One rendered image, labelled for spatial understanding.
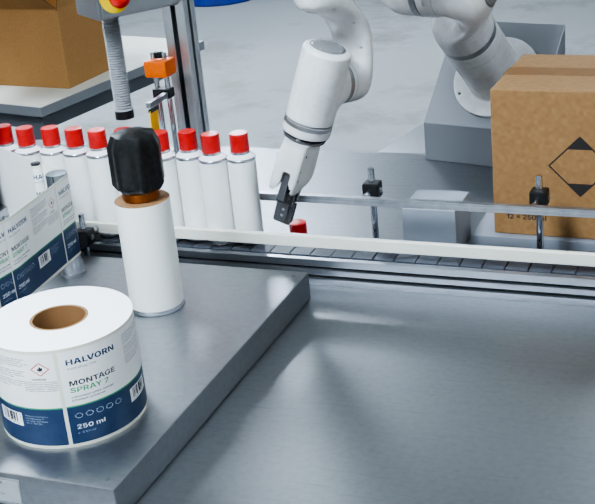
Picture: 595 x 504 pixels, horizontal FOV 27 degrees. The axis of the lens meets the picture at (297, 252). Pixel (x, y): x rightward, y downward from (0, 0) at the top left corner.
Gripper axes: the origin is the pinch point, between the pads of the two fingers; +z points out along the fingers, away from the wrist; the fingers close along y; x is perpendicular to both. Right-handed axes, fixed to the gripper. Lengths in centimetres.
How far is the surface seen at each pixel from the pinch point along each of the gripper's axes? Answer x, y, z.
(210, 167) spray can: -14.4, 2.9, -4.0
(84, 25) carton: -116, -138, 42
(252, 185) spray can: -6.8, 0.7, -2.7
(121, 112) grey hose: -38.3, -8.3, -1.8
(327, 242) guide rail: 10.0, 4.2, 0.2
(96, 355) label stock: -1, 67, -6
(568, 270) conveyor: 50, 3, -11
